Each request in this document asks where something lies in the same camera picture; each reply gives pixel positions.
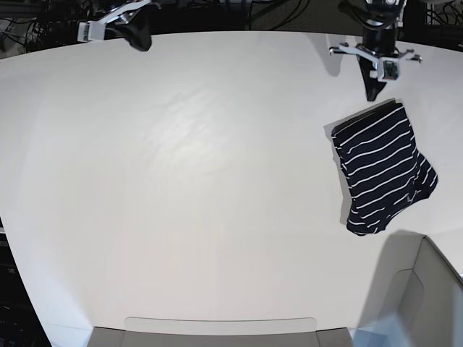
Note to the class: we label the grey plastic bin right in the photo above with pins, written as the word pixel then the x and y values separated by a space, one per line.
pixel 423 305

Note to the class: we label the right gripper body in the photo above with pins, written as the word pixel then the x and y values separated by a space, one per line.
pixel 123 12

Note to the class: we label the navy white striped T-shirt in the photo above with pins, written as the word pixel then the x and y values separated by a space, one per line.
pixel 384 170

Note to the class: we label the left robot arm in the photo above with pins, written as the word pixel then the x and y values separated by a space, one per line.
pixel 376 15

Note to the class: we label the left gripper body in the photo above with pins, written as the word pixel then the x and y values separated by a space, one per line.
pixel 376 49

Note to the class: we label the grey plastic bin front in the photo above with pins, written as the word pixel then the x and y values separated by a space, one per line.
pixel 140 331

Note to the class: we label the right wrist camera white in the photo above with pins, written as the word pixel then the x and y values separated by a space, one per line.
pixel 90 31

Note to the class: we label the grey plastic bin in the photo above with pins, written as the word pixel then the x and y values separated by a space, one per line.
pixel 423 305
pixel 140 331

